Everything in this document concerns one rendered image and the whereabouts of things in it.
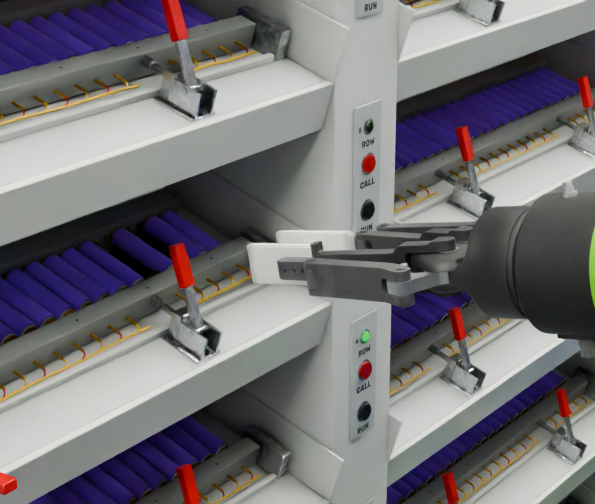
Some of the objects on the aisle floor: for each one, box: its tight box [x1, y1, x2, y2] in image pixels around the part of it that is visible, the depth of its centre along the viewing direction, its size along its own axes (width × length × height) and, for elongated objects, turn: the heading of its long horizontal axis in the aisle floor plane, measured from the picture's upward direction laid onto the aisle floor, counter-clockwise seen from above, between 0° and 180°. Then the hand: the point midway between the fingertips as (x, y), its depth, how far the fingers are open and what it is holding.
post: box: [164, 0, 399, 504], centre depth 139 cm, size 20×9×175 cm, turn 53°
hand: (301, 257), depth 108 cm, fingers open, 3 cm apart
